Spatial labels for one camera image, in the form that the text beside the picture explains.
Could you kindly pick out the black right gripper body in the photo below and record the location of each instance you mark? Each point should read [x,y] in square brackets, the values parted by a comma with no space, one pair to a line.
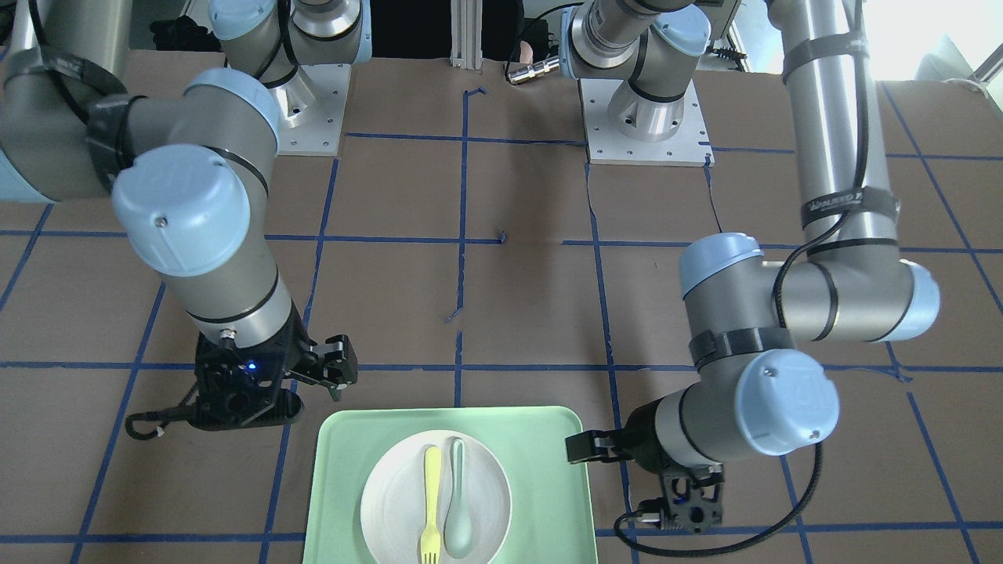
[300,350]

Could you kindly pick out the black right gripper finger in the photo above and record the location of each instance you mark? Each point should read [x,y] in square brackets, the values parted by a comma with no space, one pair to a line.
[332,365]

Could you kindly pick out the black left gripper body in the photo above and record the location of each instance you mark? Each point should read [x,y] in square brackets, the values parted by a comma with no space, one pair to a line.
[640,435]

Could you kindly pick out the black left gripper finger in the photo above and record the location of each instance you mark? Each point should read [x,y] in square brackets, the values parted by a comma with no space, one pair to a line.
[593,447]

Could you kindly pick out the white round plate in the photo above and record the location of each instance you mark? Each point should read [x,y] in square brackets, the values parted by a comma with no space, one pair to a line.
[446,477]

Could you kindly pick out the yellow plastic fork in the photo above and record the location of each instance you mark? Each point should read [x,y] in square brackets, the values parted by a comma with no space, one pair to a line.
[430,541]

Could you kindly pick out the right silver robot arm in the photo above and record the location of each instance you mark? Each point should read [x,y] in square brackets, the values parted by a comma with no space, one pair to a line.
[188,180]

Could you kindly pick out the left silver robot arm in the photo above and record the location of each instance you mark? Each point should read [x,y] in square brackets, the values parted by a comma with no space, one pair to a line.
[756,393]

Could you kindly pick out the mint green tray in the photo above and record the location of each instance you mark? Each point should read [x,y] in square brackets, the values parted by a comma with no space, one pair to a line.
[528,504]

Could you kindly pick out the sage green plastic spoon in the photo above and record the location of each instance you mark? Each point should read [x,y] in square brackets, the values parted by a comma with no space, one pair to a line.
[458,536]

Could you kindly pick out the silver metal connector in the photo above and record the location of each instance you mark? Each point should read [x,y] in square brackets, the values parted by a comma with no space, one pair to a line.
[533,71]

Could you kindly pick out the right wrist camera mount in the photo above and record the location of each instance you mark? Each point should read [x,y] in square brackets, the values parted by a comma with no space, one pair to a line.
[237,395]

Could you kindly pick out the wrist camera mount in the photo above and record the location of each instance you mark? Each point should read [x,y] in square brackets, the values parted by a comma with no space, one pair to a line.
[237,395]
[691,499]

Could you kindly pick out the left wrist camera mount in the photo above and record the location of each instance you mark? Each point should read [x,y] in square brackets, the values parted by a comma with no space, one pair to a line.
[691,499]

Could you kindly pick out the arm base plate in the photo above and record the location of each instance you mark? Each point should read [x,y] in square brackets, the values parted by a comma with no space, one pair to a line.
[312,108]
[622,128]

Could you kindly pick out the aluminium frame post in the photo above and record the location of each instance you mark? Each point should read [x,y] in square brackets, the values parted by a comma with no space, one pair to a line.
[466,19]

